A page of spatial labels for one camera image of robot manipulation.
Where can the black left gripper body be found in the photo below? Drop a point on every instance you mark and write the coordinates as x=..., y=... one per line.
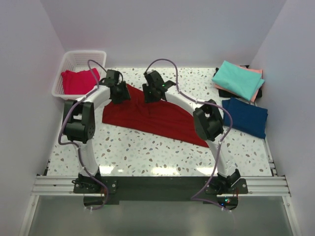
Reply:
x=122, y=93

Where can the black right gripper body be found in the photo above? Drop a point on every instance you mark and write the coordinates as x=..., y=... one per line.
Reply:
x=149, y=95

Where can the dark red t-shirt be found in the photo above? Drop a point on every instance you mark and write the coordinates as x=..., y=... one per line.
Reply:
x=159, y=118

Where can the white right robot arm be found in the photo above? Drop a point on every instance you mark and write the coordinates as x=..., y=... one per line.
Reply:
x=208, y=125

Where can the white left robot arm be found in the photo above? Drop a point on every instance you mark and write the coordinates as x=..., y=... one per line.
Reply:
x=78, y=126

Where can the magenta t-shirt in basket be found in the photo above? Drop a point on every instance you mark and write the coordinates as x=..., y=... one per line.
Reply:
x=77, y=83

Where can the white plastic laundry basket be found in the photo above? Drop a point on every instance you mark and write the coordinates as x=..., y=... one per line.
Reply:
x=75, y=61

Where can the teal folded t-shirt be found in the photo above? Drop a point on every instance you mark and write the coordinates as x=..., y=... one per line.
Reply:
x=224, y=76

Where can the navy blue folded t-shirt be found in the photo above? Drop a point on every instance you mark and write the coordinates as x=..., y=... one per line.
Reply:
x=246, y=117

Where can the pink folded t-shirt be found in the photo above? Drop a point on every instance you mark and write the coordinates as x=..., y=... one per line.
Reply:
x=247, y=83

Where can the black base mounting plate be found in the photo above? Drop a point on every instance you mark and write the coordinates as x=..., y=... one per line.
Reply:
x=229, y=202

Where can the aluminium frame rail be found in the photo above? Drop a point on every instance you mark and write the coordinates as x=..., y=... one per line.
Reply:
x=159, y=186

